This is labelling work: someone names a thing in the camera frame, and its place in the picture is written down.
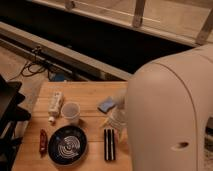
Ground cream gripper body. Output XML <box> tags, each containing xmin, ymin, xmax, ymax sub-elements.
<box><xmin>109</xmin><ymin>89</ymin><xmax>126</xmax><ymax>131</ymax></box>

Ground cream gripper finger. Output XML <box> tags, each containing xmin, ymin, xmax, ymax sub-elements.
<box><xmin>101</xmin><ymin>118</ymin><xmax>109</xmax><ymax>127</ymax></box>
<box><xmin>117</xmin><ymin>130</ymin><xmax>124</xmax><ymax>142</ymax></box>

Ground black white striped eraser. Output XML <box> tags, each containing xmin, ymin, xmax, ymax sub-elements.
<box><xmin>104</xmin><ymin>129</ymin><xmax>116</xmax><ymax>161</ymax></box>

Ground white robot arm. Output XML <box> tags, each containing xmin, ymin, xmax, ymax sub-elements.
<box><xmin>106</xmin><ymin>44</ymin><xmax>213</xmax><ymax>171</ymax></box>

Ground white ceramic cup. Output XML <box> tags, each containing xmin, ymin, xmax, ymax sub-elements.
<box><xmin>61</xmin><ymin>102</ymin><xmax>80</xmax><ymax>125</ymax></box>

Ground blue sponge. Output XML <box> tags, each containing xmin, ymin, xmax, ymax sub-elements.
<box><xmin>98</xmin><ymin>97</ymin><xmax>115</xmax><ymax>113</ymax></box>

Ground black patterned plate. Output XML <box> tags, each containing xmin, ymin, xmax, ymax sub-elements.
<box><xmin>48</xmin><ymin>125</ymin><xmax>87</xmax><ymax>166</ymax></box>

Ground white tube bottle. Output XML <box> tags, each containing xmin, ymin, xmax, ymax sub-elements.
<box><xmin>48</xmin><ymin>91</ymin><xmax>64</xmax><ymax>124</ymax></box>

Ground blue floor object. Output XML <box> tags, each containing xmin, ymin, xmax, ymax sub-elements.
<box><xmin>50</xmin><ymin>73</ymin><xmax>65</xmax><ymax>82</ymax></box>

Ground red pocket knife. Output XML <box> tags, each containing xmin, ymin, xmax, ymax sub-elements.
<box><xmin>39</xmin><ymin>129</ymin><xmax>48</xmax><ymax>155</ymax></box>

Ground black chair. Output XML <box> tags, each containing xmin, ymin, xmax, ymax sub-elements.
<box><xmin>0</xmin><ymin>74</ymin><xmax>31</xmax><ymax>171</ymax></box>

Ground black floor cables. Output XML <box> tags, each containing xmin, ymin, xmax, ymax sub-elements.
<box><xmin>19</xmin><ymin>46</ymin><xmax>54</xmax><ymax>78</ymax></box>

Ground wooden beam rail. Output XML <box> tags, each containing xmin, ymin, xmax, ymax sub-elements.
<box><xmin>0</xmin><ymin>22</ymin><xmax>131</xmax><ymax>80</ymax></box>

